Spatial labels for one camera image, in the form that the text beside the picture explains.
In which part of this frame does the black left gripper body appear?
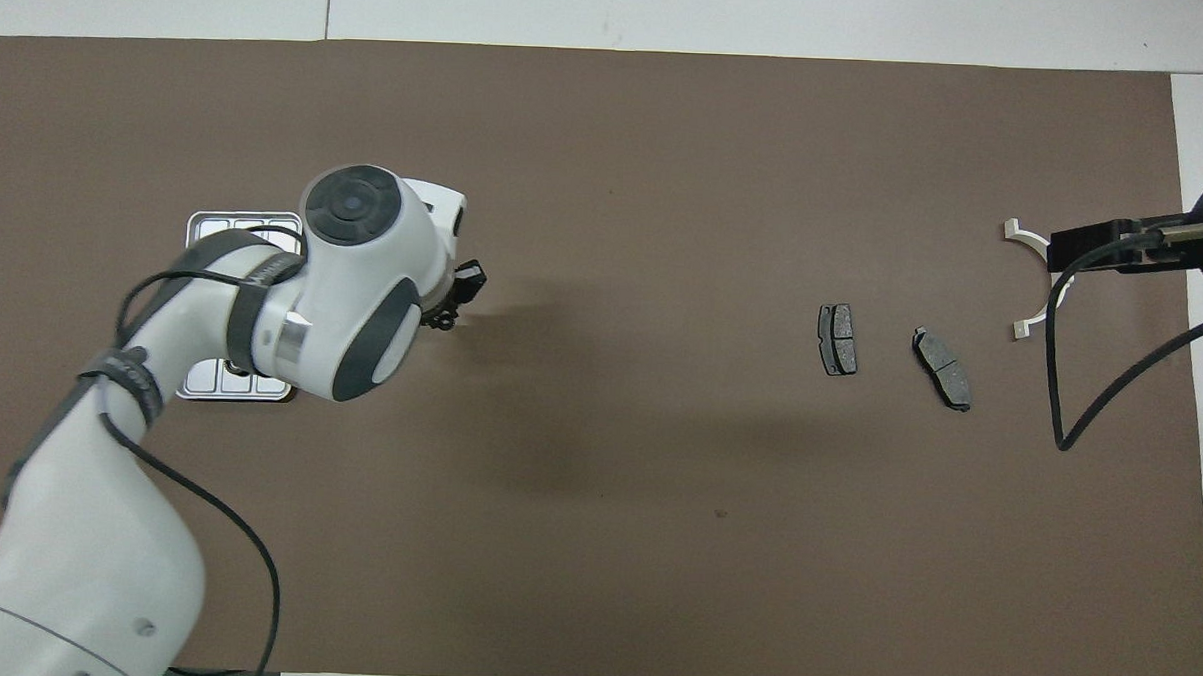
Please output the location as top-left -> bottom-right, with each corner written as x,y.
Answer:
450,259 -> 489,310

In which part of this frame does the silver metal tray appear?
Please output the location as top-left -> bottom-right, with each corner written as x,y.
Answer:
177,208 -> 307,405

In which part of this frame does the brown table mat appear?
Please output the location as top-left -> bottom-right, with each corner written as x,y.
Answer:
0,27 -> 1203,676

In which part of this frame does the dark grey brake pad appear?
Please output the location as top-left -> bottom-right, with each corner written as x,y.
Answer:
908,326 -> 975,413
816,303 -> 862,378

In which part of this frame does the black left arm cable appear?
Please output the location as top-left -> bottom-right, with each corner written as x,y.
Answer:
87,216 -> 311,676

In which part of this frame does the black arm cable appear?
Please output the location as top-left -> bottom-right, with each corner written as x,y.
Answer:
1041,212 -> 1203,457
87,216 -> 311,676

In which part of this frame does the white curved plastic bracket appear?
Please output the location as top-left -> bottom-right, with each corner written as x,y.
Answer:
998,218 -> 1079,342

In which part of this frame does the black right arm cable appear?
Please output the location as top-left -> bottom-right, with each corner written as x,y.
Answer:
1041,212 -> 1203,457

